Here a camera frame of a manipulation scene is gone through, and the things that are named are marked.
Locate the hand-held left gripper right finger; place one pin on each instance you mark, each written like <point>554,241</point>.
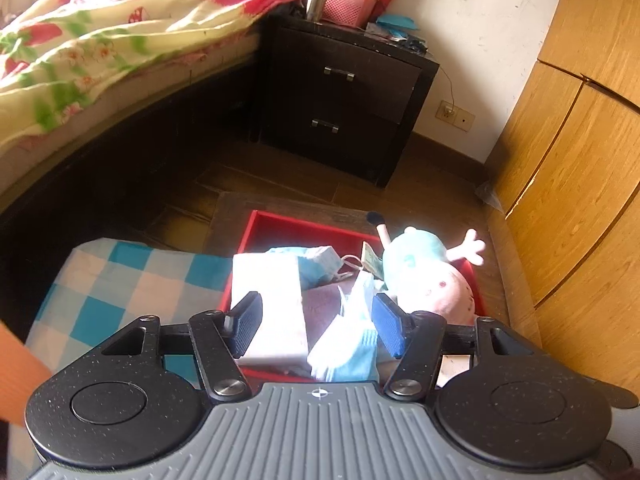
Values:
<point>390,327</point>

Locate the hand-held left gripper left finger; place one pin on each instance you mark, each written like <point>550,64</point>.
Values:
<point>248,325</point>

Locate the white cloth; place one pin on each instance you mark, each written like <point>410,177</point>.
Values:
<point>280,300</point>

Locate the light green towel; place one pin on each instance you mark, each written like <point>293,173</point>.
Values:
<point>372,262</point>

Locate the mauve towel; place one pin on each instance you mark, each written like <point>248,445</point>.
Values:
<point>322,310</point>

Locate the pink pig plush toy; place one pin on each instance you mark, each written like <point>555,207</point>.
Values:
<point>420,260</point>

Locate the red cardboard box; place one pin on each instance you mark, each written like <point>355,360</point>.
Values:
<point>280,235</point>

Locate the blue checked tablecloth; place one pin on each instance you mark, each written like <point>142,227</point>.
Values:
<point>100,310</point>

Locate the clear plastic bag scrap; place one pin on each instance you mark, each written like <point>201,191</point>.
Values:
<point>487,192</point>

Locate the dark wooden nightstand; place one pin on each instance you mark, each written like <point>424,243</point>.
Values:
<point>360,125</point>

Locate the dark wooden bed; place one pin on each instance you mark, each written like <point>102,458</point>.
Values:
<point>125,160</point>

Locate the wooden wardrobe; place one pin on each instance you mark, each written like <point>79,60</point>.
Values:
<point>575,185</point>

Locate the small blue cloth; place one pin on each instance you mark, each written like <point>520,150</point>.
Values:
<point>397,21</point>

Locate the floral quilt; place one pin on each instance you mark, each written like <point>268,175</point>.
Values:
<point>125,35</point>

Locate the pink plastic basket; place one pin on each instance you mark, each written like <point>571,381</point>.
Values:
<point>350,7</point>

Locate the wall power outlet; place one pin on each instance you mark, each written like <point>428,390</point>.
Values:
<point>455,115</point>

